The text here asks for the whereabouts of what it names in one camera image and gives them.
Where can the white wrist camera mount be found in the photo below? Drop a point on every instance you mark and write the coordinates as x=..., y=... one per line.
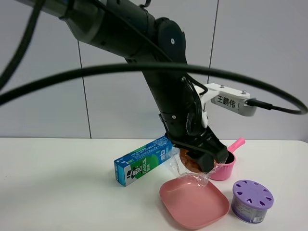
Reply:
x=227, y=98

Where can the pink square plate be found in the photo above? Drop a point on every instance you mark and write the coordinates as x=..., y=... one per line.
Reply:
x=192, y=205

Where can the pink toy saucepan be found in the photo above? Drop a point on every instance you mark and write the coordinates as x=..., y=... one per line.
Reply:
x=223, y=172

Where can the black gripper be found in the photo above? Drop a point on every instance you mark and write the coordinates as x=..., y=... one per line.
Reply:
x=203, y=140

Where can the purple air freshener can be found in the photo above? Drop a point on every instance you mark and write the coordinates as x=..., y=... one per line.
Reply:
x=251, y=201

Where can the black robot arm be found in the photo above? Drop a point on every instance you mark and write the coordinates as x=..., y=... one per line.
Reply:
x=130, y=31

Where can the blue green toothpaste box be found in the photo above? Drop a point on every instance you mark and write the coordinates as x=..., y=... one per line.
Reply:
x=139, y=162

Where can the fruit tart pastry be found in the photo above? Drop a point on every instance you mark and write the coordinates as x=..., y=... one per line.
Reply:
x=184, y=168

